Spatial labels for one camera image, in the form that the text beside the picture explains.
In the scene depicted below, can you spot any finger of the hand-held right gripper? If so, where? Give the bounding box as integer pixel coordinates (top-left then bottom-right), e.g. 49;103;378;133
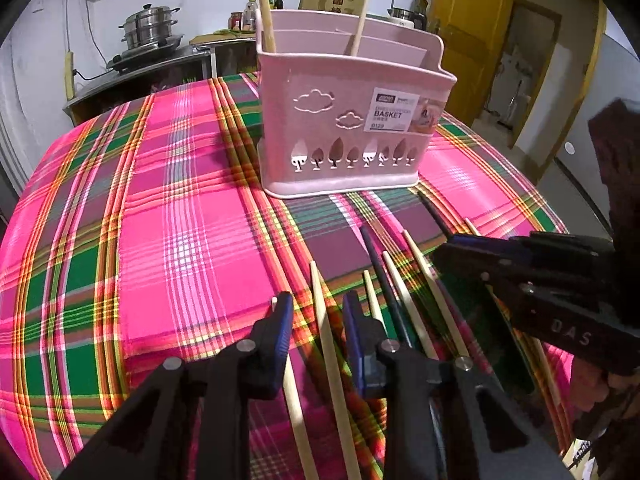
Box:
431;245;527;307
450;234;527;262

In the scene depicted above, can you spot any yellow power strip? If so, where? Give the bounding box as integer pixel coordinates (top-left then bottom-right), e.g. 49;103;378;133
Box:
63;51;76;102

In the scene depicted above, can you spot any pink plastic utensil basket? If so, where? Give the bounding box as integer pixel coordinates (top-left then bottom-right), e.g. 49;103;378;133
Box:
255;7;459;200

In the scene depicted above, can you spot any yellow wooden door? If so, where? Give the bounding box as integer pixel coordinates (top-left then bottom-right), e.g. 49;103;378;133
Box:
429;0;519;125

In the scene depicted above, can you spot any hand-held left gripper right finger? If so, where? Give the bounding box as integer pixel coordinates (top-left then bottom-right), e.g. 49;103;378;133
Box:
342;290;576;480

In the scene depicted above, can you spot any yellow side table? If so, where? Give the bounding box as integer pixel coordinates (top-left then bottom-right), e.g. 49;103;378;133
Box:
188;30;259;80

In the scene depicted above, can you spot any kitchen counter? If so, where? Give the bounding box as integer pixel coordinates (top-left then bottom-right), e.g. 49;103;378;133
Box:
62;44;213;127

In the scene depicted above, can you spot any gas stove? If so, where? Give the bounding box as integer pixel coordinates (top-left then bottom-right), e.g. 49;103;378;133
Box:
105;33;187;72

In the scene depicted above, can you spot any pink plaid tablecloth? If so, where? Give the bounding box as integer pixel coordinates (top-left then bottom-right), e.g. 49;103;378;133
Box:
0;72;575;480

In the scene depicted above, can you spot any steel steamer pot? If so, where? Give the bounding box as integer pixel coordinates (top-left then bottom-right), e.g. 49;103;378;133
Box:
118;3;181;52

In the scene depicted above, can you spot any black chopstick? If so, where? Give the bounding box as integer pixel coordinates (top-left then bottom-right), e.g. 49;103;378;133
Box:
416;191;455;240
360;226;413;343

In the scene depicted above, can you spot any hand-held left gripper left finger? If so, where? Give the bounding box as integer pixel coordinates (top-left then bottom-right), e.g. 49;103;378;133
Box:
57;291;296;480

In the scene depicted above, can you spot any person's right hand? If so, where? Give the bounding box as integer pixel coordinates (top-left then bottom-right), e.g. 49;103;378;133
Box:
569;357;626;428

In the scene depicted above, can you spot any white appliance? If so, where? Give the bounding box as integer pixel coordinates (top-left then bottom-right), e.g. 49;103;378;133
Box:
492;47;532;117

